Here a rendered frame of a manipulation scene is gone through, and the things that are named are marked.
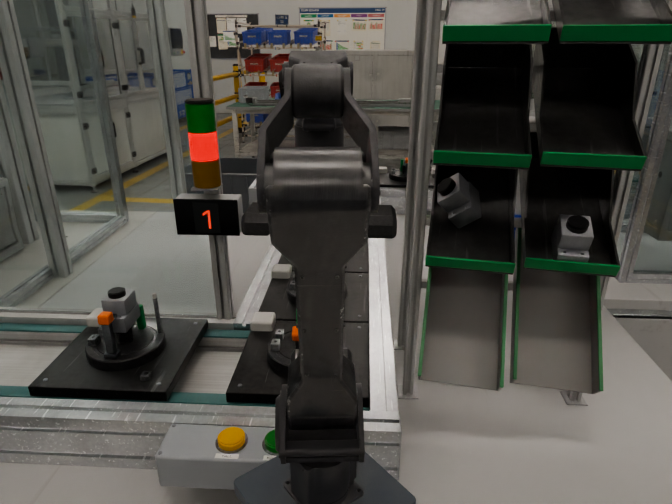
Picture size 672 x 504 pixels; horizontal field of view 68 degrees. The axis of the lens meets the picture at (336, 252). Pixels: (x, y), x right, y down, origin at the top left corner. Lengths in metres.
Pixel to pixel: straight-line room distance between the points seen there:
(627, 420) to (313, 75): 0.91
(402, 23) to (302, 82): 10.91
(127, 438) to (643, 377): 1.01
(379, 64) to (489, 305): 7.31
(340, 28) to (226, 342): 10.50
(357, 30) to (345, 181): 11.00
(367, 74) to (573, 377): 7.41
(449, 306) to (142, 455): 0.57
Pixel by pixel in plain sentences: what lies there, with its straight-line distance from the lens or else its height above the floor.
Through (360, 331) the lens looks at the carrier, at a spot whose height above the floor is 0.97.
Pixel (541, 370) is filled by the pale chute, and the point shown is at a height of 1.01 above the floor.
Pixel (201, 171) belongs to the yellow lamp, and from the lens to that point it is 0.95.
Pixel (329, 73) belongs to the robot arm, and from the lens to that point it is 0.39.
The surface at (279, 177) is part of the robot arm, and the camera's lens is 0.33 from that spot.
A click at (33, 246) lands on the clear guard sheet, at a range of 1.22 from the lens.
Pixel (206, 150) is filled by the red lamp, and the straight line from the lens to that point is 0.94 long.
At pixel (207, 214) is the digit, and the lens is 0.97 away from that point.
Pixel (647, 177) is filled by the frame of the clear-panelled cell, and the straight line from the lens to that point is 1.59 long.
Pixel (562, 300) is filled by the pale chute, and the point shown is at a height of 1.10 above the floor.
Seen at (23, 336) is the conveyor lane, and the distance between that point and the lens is 1.27.
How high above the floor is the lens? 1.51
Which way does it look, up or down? 23 degrees down
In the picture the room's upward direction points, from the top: straight up
